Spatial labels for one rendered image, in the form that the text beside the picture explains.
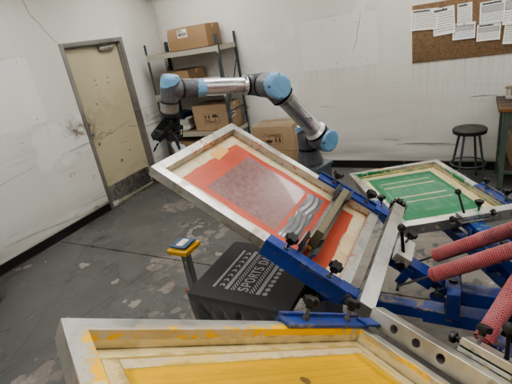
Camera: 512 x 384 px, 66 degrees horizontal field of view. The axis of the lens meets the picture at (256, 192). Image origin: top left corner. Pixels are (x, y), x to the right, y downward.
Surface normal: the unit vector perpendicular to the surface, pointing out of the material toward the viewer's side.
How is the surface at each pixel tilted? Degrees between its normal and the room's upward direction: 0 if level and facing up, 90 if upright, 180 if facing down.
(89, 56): 90
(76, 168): 90
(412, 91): 90
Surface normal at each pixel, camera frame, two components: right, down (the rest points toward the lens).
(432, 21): -0.45, 0.33
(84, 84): 0.89, 0.04
